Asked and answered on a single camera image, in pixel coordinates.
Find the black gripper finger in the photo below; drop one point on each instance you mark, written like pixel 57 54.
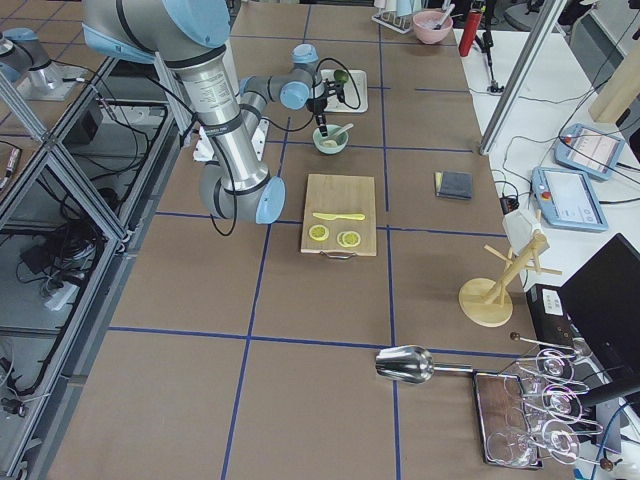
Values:
pixel 322 125

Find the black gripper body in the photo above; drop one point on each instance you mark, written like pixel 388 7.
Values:
pixel 318 104

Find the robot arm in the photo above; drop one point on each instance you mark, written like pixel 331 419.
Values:
pixel 190 37
pixel 26 64

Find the green ceramic bowl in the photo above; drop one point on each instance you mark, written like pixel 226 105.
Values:
pixel 317 139

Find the pink bowl with ice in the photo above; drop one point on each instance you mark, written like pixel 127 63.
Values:
pixel 430 28

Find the green avocado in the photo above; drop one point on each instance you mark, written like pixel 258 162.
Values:
pixel 341 76

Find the cream bear tray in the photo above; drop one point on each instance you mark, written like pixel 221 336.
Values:
pixel 356 95

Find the yellow plastic knife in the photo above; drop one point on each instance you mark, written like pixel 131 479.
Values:
pixel 339 216

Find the bamboo cutting board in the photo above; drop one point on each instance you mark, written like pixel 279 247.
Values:
pixel 340 194

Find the lemon slice upper stack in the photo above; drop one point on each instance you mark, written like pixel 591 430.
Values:
pixel 318 232

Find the single lemon slice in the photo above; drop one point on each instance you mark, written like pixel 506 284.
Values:
pixel 348 239

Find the steel muddler black tip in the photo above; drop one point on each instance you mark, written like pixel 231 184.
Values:
pixel 445 15

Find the black selfie stick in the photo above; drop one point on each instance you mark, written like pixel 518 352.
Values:
pixel 485 43

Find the red bottle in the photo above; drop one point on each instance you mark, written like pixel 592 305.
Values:
pixel 469 32

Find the wooden mug tree stand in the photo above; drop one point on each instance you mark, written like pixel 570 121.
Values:
pixel 485 301

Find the near teach pendant tablet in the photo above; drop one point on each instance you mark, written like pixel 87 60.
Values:
pixel 567 199

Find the teach pendant tablet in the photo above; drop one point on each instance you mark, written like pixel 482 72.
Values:
pixel 567 199
pixel 589 150

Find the steel scoop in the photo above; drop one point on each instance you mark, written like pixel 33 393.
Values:
pixel 413 364

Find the far teach pendant tablet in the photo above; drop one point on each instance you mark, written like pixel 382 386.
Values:
pixel 589 150

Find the black laptop monitor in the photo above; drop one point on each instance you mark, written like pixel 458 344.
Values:
pixel 602 301

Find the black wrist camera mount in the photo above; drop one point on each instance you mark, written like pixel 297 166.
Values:
pixel 334 90

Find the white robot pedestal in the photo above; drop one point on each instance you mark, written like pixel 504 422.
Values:
pixel 204 151

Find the white wire cup rack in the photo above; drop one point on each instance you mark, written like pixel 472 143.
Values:
pixel 396 14

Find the aluminium frame post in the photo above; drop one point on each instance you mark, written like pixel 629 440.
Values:
pixel 541 30

